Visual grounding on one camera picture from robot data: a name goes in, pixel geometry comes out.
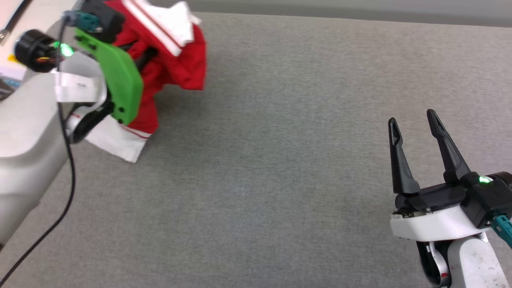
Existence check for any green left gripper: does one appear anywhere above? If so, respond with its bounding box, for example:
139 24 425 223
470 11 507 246
75 29 144 125

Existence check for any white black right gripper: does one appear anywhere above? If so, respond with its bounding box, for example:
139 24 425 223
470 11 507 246
388 109 494 242

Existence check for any red white basketball jersey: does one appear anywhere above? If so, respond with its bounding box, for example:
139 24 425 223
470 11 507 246
85 0 208 164

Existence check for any black cylindrical left gripper motor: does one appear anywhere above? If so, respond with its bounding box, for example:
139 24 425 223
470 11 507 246
14 30 60 73

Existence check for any teal left cable plug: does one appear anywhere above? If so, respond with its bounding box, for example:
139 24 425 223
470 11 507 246
63 11 100 32

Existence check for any teal cable plug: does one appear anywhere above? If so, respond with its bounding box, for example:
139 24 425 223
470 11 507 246
491 215 512 246
63 11 100 32

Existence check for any white power box with handle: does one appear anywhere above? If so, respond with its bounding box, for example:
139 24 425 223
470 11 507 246
0 0 80 100

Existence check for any teal right cable plug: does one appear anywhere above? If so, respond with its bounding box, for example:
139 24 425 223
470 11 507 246
491 215 512 246

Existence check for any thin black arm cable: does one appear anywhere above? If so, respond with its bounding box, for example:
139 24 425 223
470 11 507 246
0 18 76 286

